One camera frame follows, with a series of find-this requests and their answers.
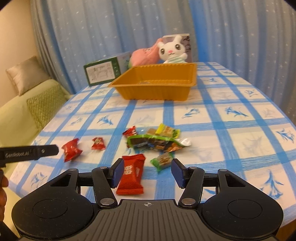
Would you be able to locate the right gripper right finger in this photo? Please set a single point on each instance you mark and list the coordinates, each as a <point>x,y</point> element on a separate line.
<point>191,180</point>

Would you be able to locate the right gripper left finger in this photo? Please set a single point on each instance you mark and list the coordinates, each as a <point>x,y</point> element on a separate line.
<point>104,180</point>

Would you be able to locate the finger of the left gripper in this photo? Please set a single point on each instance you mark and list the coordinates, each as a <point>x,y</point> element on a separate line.
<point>26,153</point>

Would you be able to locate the red rectangular wafer packet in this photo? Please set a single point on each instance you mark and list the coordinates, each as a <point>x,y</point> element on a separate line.
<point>130,183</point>

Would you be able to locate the green red candy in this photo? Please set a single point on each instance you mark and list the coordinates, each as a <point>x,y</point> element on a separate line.
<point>162,161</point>

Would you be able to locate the small red candy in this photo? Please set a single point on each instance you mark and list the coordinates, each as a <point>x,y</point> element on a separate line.
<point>98,144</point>

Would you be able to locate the large red pillow snack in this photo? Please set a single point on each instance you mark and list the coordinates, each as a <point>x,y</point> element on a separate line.
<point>71,150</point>

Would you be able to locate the green black snack bag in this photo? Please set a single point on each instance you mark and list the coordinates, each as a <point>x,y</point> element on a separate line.
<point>157,143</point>

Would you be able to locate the yellow candy packet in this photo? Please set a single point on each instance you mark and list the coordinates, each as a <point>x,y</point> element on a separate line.
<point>167,131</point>

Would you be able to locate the dark red snack packet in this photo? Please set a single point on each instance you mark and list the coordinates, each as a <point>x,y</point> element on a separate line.
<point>132,131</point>

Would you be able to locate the clear brown candy packet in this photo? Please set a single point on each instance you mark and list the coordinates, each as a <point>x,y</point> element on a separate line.
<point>151,131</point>

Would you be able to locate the person's left hand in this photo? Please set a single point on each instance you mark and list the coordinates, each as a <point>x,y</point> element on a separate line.
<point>3,196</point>

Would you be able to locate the light green sofa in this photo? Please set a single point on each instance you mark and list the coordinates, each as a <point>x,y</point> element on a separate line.
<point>18,127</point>

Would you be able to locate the green chevron cushion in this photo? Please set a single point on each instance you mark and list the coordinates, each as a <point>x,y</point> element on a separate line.
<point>44,106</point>

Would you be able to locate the blue checked tablecloth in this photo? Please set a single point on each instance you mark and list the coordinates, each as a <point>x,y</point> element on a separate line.
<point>226,123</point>

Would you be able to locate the beige satin cushion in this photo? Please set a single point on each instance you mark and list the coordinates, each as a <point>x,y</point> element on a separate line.
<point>26,75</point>

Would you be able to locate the orange plastic tray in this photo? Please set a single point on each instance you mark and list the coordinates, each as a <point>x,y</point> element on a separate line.
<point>157,82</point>

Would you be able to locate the green carton box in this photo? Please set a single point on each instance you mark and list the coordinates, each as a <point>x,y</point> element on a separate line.
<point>107,69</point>

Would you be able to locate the white bunny plush toy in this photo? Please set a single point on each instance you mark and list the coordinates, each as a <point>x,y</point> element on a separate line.
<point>172,52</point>

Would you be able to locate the pink plush toy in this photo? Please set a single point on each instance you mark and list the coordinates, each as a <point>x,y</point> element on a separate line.
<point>145,56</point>

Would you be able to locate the white purple box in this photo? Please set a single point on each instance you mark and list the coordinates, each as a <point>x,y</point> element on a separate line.
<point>184,41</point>

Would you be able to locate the blue star curtain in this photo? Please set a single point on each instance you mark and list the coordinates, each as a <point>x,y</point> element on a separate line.
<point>255,39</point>

